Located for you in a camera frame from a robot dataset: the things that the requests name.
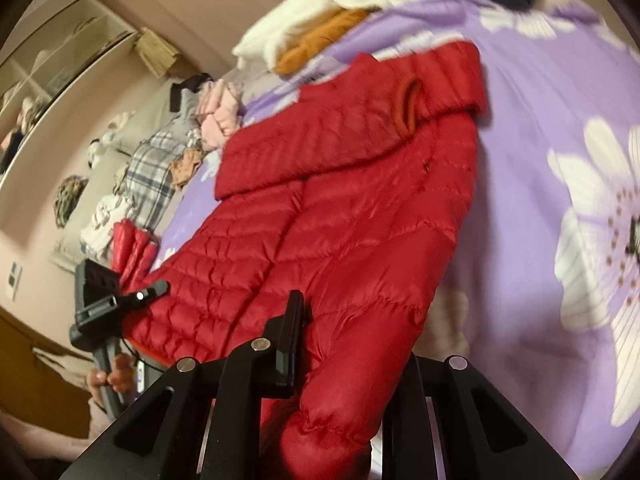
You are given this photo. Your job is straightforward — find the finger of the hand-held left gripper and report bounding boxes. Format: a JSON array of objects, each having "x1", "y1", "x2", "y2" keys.
[{"x1": 120, "y1": 280, "x2": 171, "y2": 312}]

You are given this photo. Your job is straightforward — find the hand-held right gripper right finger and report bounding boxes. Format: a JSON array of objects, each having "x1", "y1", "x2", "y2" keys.
[{"x1": 382, "y1": 354, "x2": 577, "y2": 480}]

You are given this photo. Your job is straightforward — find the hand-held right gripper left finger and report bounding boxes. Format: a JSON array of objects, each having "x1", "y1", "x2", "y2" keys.
[{"x1": 60, "y1": 290, "x2": 306, "y2": 480}]

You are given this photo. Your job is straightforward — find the red puffer jacket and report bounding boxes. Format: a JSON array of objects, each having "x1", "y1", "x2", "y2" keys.
[{"x1": 111, "y1": 40, "x2": 489, "y2": 480}]

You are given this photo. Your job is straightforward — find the person's left forearm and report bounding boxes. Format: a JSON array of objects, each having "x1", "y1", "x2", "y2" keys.
[{"x1": 0, "y1": 397, "x2": 110, "y2": 463}]

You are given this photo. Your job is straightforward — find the white crumpled clothes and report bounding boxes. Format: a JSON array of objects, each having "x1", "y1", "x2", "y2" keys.
[{"x1": 79, "y1": 194, "x2": 136, "y2": 262}]

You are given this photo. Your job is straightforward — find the person's left hand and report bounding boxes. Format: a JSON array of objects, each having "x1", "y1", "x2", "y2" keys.
[{"x1": 85, "y1": 353, "x2": 139, "y2": 412}]

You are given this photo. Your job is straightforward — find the brown wooden furniture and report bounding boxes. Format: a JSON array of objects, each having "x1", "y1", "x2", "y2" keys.
[{"x1": 0, "y1": 307, "x2": 93, "y2": 438}]

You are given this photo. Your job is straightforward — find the green knitted item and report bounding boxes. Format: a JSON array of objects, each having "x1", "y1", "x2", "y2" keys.
[{"x1": 53, "y1": 174, "x2": 89, "y2": 229}]

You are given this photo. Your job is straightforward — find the plaid cloth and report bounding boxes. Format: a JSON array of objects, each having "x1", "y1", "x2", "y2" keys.
[{"x1": 124, "y1": 129, "x2": 194, "y2": 232}]

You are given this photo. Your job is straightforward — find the tan small garment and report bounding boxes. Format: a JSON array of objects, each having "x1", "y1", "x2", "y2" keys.
[{"x1": 170, "y1": 148, "x2": 204, "y2": 191}]

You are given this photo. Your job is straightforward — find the grey garment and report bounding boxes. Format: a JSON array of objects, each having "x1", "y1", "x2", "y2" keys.
[{"x1": 172, "y1": 87, "x2": 204, "y2": 134}]

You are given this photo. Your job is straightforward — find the pink garment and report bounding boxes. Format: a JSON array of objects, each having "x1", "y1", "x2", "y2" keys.
[{"x1": 195, "y1": 78, "x2": 246, "y2": 152}]

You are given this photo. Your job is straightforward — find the black cloth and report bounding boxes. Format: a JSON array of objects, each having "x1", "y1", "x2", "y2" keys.
[{"x1": 169, "y1": 73, "x2": 214, "y2": 111}]

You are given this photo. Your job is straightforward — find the white shelf cabinet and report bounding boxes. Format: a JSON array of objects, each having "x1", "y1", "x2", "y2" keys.
[{"x1": 0, "y1": 0, "x2": 137, "y2": 177}]

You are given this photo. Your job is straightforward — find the orange garment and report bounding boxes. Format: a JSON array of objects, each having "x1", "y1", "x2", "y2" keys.
[{"x1": 274, "y1": 8, "x2": 372, "y2": 76}]

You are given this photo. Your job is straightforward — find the purple floral bedsheet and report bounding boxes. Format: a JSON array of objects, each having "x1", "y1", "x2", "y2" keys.
[{"x1": 159, "y1": 0, "x2": 640, "y2": 480}]

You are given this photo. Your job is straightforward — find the white fleece garment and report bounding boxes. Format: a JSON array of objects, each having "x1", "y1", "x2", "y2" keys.
[{"x1": 232, "y1": 0, "x2": 422, "y2": 74}]

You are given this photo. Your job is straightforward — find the white wall switch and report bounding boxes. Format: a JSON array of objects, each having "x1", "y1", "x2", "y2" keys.
[{"x1": 4, "y1": 262, "x2": 24, "y2": 302}]

